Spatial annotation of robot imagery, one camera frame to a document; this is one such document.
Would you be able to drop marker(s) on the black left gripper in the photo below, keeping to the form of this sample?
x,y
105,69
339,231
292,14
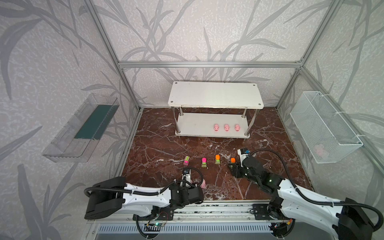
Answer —
x,y
195,182

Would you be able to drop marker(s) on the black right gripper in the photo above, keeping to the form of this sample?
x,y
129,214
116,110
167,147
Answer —
x,y
237,170

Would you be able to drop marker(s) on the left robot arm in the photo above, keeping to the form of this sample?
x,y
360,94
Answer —
x,y
145,204

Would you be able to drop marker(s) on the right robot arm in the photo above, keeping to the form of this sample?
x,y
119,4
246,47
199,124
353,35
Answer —
x,y
345,220

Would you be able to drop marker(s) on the white two-tier shelf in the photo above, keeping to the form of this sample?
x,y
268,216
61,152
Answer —
x,y
214,95

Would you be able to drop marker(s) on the pink green toy truck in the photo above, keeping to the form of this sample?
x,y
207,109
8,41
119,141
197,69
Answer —
x,y
186,160

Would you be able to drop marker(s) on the green truck orange load left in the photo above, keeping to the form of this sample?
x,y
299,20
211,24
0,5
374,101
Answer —
x,y
217,160

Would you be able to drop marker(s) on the pink toy in basket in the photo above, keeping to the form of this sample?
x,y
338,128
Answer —
x,y
321,151

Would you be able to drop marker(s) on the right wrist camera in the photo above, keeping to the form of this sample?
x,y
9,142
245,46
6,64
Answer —
x,y
243,153

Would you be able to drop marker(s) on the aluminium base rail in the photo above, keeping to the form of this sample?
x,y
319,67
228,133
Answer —
x,y
210,217

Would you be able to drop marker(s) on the white wire wall basket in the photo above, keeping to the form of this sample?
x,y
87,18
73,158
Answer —
x,y
320,123

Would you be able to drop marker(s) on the aluminium frame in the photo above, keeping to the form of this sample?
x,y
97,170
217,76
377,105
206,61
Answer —
x,y
299,66

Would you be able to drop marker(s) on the clear plastic wall bin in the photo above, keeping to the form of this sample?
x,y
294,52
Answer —
x,y
78,139

